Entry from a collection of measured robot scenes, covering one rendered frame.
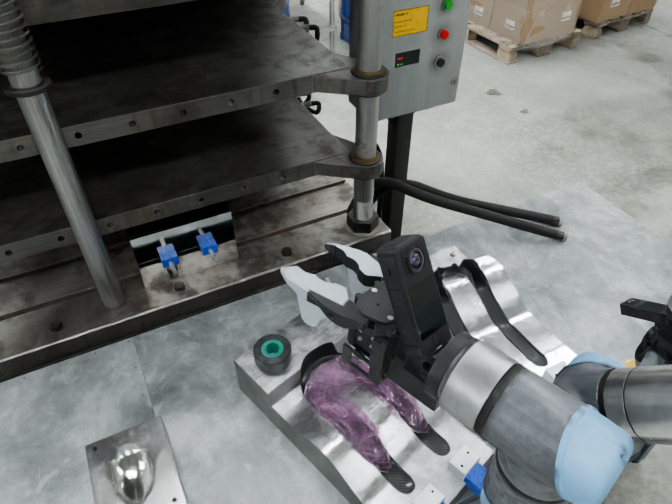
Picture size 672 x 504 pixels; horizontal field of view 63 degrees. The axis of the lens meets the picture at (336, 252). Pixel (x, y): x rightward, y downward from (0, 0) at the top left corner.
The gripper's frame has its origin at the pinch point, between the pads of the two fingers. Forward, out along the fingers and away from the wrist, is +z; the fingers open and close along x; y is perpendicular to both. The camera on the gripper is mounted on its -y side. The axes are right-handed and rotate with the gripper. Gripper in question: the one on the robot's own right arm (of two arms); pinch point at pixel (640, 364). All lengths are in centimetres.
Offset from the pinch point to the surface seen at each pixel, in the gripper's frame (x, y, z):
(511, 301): -15.3, -26.0, -2.7
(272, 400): -77, -27, -1
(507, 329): -20.5, -20.6, -0.8
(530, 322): -14.7, -19.6, -1.3
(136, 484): -106, -24, 2
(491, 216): 3, -56, -1
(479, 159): 119, -186, 87
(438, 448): -51, -4, 2
